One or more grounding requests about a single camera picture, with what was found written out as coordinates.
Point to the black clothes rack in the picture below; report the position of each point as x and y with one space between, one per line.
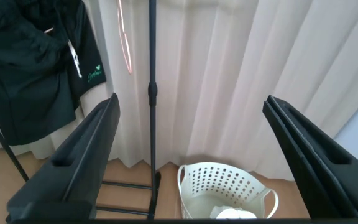
152 90

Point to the white garment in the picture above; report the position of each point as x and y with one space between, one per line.
232 213

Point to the white laundry basket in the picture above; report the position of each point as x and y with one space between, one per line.
197 199

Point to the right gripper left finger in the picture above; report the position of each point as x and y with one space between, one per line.
73 168

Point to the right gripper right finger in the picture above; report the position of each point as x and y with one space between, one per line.
319 174

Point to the white curtain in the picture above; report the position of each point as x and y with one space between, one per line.
228 77

